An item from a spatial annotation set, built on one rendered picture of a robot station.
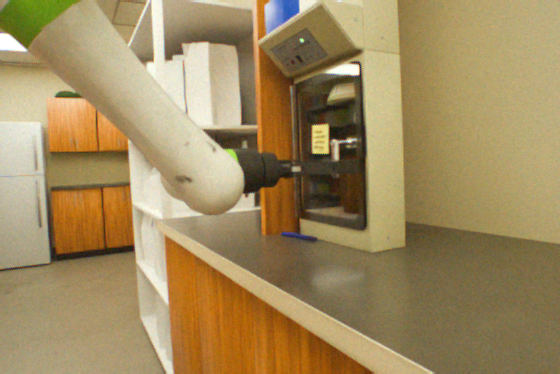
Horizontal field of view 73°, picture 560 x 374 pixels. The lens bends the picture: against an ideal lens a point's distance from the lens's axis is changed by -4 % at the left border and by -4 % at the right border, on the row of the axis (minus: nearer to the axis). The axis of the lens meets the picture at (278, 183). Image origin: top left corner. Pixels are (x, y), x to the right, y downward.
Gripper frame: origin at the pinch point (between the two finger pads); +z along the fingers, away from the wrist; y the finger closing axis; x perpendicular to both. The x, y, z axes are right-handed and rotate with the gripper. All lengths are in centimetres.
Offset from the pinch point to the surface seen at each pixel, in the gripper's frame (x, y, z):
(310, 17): -34.4, 0.8, -4.8
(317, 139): -7.3, 13.6, 4.4
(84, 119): -72, 517, -38
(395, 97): -16.0, -5.3, 14.7
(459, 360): 20, -48, -20
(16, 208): 41, 483, -123
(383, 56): -25.5, -5.3, 11.3
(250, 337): 38.1, 5.2, -21.4
